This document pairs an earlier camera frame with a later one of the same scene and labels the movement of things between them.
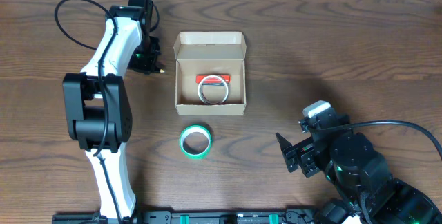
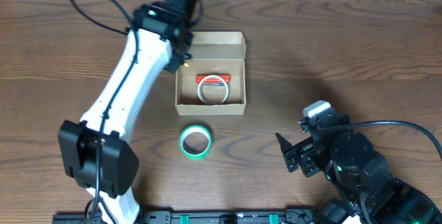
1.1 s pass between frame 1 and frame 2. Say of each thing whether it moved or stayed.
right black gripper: stayed
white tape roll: stayed
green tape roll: stayed
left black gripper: moved
